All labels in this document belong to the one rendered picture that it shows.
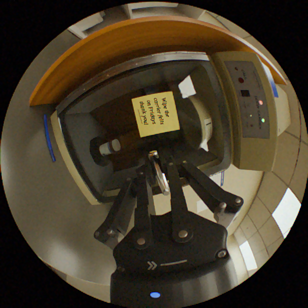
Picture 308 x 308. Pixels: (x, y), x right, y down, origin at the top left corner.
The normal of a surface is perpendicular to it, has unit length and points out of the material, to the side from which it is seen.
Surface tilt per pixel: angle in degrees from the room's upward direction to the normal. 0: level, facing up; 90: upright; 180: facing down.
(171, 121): 90
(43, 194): 0
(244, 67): 135
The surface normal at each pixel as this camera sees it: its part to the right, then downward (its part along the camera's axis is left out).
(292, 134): -0.95, 0.29
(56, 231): 0.95, -0.29
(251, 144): -0.65, 0.47
